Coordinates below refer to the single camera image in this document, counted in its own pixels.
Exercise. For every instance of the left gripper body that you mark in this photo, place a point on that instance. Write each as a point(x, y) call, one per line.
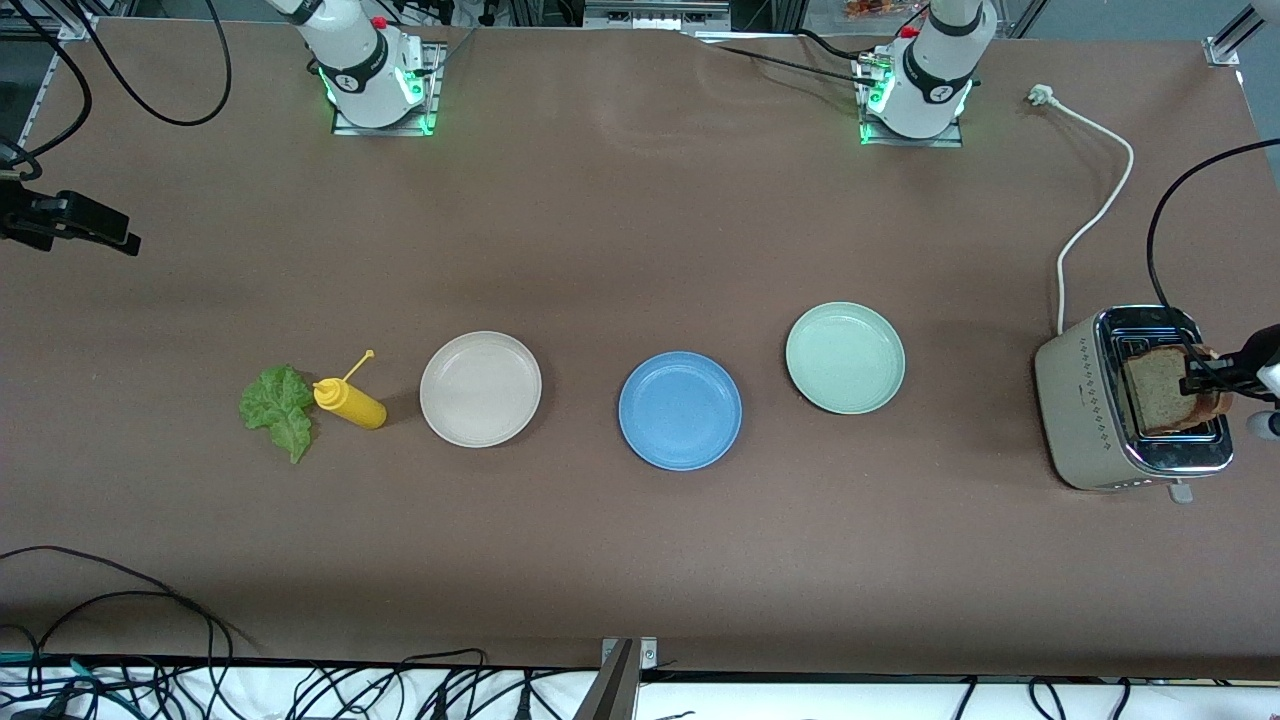
point(1256, 361)

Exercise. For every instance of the brown bread slice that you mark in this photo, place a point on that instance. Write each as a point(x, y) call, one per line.
point(1152, 392)
point(1215, 405)

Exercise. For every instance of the green lettuce leaf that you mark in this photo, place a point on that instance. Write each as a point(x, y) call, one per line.
point(278, 405)

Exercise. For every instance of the pale green round plate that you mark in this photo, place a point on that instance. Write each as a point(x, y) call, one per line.
point(845, 358)

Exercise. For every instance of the beige round plate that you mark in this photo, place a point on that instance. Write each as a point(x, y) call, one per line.
point(480, 390)

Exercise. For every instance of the blue round plate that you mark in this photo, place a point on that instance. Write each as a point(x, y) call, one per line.
point(680, 412)

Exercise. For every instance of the beige and chrome toaster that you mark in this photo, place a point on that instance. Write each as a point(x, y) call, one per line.
point(1075, 400)

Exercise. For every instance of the yellow mustard squeeze bottle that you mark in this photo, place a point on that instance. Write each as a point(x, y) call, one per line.
point(355, 405)

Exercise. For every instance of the orange packaged item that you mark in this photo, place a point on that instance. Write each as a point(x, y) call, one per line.
point(875, 8)

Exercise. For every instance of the grey metal box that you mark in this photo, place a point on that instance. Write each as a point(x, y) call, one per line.
point(655, 14)

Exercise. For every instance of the grey metal bar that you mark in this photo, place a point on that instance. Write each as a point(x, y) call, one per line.
point(612, 690)

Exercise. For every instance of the perforated aluminium frame profile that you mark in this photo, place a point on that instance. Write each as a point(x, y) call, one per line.
point(40, 95)

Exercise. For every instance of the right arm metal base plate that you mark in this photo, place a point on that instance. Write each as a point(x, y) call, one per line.
point(385, 131)

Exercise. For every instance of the silver table edge bracket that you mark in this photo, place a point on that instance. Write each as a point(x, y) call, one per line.
point(648, 652)

